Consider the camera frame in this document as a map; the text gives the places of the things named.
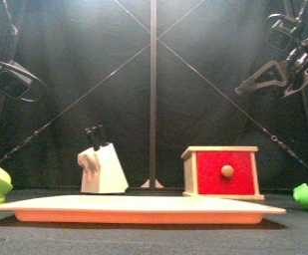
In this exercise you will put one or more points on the round wooden drawer knob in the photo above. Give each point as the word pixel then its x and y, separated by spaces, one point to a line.
pixel 226 171

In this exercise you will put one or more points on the wooden box red drawer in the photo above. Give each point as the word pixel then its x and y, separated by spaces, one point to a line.
pixel 222 172

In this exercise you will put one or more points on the white knife block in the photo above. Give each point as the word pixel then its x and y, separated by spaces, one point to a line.
pixel 105 172

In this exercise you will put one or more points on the orange rectangular tray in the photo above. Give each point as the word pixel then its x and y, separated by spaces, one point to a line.
pixel 138 207

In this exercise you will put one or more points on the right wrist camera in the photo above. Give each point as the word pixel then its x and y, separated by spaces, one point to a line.
pixel 283 31

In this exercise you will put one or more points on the vertical metal frame pole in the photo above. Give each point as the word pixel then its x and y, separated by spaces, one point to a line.
pixel 153 99

